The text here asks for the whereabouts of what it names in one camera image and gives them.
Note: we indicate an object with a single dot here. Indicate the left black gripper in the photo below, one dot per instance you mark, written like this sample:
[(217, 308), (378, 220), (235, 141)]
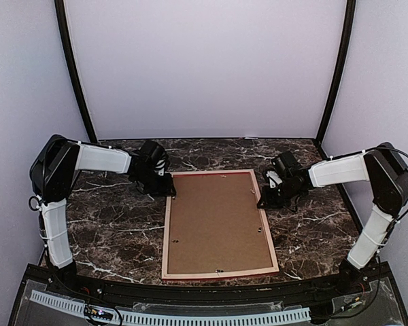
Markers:
[(165, 189)]

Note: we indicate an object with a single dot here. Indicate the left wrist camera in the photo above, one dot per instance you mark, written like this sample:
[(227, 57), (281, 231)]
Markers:
[(153, 154)]

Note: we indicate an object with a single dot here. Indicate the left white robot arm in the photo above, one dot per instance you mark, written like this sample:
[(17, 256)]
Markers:
[(54, 171)]

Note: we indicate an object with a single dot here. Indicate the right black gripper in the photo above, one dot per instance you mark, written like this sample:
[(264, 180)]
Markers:
[(268, 203)]

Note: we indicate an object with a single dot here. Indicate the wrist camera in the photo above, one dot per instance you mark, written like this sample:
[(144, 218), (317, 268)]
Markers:
[(285, 164), (153, 154)]

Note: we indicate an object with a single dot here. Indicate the left black corner post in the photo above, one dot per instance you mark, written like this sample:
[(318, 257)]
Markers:
[(63, 27)]

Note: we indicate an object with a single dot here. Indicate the white slotted cable duct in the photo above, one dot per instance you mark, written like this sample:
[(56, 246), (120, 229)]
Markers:
[(162, 314)]

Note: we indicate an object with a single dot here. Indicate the brown backing board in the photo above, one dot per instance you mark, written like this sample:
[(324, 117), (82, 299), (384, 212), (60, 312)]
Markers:
[(214, 229)]

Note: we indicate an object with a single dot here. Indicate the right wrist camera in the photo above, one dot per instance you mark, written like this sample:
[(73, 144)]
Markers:
[(285, 164)]

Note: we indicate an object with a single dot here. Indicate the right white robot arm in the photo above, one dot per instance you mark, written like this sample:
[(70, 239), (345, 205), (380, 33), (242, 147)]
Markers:
[(383, 167)]

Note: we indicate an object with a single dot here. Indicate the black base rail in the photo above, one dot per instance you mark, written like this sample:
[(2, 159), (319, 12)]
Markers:
[(316, 291)]

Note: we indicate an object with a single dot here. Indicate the small circuit board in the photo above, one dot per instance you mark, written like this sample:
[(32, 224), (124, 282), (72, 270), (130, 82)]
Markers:
[(97, 314)]

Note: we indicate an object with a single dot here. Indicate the right black corner post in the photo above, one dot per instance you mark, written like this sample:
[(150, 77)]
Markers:
[(338, 71)]

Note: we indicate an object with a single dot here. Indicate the black corner post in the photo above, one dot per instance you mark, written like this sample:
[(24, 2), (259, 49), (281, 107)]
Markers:
[(338, 71), (63, 27)]

